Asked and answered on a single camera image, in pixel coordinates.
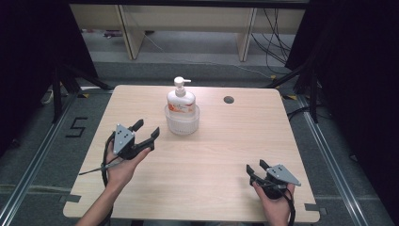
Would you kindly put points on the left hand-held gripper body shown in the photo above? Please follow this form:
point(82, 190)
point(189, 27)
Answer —
point(124, 139)

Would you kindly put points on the grey tape strip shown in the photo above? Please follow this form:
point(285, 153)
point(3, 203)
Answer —
point(313, 207)
point(70, 198)

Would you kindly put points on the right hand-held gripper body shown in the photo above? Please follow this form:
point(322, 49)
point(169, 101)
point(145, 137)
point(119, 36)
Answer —
point(279, 175)

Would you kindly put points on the dark curtain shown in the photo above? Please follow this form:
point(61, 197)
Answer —
point(34, 62)
point(360, 78)

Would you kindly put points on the person's left hand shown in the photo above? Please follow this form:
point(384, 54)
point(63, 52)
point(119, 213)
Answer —
point(124, 171)

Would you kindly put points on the black metal stand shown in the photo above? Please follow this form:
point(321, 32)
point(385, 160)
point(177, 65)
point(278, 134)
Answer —
point(58, 94)
point(312, 94)

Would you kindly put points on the person's right hand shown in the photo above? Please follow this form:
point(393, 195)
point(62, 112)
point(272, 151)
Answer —
point(276, 208)

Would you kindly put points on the white pump bottle orange label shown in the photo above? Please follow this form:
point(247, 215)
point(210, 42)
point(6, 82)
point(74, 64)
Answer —
point(181, 102)

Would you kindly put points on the metal floor rail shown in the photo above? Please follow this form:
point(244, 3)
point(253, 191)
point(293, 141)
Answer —
point(34, 163)
point(332, 163)

